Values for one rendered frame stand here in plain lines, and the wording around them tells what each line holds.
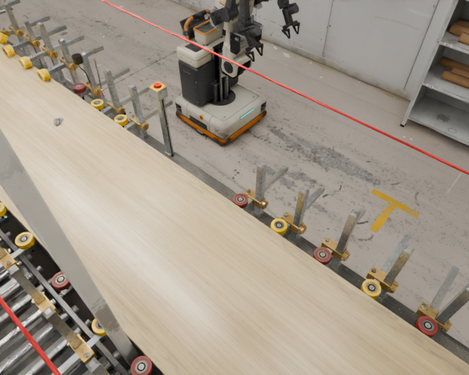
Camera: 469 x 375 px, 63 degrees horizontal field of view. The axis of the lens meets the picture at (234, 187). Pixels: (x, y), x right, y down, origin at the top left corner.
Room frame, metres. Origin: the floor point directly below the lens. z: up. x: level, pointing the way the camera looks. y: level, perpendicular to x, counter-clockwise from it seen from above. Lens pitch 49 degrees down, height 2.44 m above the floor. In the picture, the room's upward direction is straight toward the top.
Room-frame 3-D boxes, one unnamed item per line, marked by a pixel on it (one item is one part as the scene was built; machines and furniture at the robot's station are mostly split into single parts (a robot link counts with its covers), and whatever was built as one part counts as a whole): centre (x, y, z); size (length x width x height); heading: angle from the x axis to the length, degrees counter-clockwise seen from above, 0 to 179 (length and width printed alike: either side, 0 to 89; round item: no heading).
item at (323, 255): (0.91, -0.40, 0.85); 0.08 x 0.08 x 0.11
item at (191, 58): (3.06, 0.19, 0.59); 0.55 x 0.34 x 0.83; 138
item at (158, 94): (1.79, 0.42, 1.18); 0.07 x 0.07 x 0.08; 48
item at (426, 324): (0.58, -0.78, 0.85); 0.08 x 0.08 x 0.11
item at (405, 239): (0.89, -0.72, 0.83); 0.43 x 0.03 x 0.04; 138
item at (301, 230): (1.15, -0.30, 0.81); 0.14 x 0.06 x 0.05; 48
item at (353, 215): (0.97, -0.51, 0.91); 0.04 x 0.04 x 0.48; 48
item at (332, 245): (0.98, -0.49, 0.83); 0.14 x 0.06 x 0.05; 48
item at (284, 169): (1.39, -0.16, 0.81); 0.43 x 0.03 x 0.04; 138
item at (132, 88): (1.96, 0.61, 0.88); 0.04 x 0.04 x 0.48; 48
